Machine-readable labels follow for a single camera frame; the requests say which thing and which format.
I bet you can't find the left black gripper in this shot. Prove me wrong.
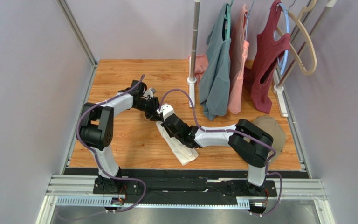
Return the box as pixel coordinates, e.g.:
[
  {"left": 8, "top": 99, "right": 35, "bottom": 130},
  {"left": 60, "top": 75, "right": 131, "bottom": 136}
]
[{"left": 134, "top": 97, "right": 167, "bottom": 122}]

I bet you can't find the white cloth napkin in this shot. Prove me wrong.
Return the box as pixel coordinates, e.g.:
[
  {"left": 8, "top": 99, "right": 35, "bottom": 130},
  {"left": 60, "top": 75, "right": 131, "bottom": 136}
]
[{"left": 156, "top": 121, "right": 199, "bottom": 166}]

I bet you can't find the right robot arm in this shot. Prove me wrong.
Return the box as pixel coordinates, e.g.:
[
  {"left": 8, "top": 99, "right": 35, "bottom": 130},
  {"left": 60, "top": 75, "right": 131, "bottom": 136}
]
[{"left": 161, "top": 114, "right": 276, "bottom": 195}]

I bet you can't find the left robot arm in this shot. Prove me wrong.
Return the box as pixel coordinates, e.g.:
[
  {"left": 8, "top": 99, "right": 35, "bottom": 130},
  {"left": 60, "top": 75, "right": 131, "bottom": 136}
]
[{"left": 76, "top": 80, "right": 161, "bottom": 194}]

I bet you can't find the grey-blue hanging shirt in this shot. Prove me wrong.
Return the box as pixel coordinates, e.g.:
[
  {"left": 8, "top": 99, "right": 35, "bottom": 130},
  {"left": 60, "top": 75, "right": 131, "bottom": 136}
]
[{"left": 199, "top": 2, "right": 231, "bottom": 121}]

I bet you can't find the metal clothes rack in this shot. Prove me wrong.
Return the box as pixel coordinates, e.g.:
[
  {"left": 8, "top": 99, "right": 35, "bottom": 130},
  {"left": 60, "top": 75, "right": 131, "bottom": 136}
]
[{"left": 187, "top": 0, "right": 336, "bottom": 117}]

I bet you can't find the tan baseball cap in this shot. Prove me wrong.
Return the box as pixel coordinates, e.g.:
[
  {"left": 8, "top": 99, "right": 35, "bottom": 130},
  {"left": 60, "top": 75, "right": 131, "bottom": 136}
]
[{"left": 252, "top": 115, "right": 287, "bottom": 164}]

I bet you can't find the dark red tank top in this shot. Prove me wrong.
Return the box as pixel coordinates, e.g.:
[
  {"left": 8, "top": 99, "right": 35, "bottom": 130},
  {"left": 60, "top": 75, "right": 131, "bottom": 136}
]
[{"left": 243, "top": 0, "right": 290, "bottom": 114}]

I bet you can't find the salmon pink hanging shirt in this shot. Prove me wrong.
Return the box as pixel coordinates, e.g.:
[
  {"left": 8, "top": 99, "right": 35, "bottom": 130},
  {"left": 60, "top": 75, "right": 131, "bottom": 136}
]
[{"left": 227, "top": 4, "right": 249, "bottom": 114}]

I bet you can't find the teal hanger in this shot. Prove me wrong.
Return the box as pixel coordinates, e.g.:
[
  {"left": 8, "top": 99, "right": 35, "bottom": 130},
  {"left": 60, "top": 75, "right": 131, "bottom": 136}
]
[{"left": 223, "top": 0, "right": 234, "bottom": 40}]

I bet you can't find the light blue hanger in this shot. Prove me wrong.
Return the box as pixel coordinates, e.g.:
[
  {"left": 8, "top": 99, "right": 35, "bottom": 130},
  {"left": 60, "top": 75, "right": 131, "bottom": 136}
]
[{"left": 273, "top": 2, "right": 291, "bottom": 76}]

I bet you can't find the beige wooden hanger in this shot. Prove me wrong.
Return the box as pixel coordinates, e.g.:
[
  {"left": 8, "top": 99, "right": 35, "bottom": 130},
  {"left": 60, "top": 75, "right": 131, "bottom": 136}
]
[{"left": 275, "top": 0, "right": 318, "bottom": 76}]

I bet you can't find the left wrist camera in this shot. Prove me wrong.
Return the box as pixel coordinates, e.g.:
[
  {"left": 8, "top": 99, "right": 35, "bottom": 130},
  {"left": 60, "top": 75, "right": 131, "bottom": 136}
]
[{"left": 143, "top": 87, "right": 156, "bottom": 99}]

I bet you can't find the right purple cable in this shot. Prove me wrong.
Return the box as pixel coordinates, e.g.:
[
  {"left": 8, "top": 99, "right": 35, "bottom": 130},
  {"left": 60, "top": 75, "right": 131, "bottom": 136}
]
[{"left": 158, "top": 88, "right": 283, "bottom": 217}]

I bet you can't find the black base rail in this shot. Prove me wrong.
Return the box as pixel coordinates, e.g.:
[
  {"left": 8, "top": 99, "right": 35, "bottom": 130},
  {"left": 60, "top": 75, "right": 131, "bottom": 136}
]
[{"left": 63, "top": 168, "right": 310, "bottom": 208}]

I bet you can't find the aluminium frame post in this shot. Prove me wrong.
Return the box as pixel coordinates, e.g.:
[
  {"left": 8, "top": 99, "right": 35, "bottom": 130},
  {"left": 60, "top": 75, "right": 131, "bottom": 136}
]
[{"left": 57, "top": 0, "right": 98, "bottom": 68}]

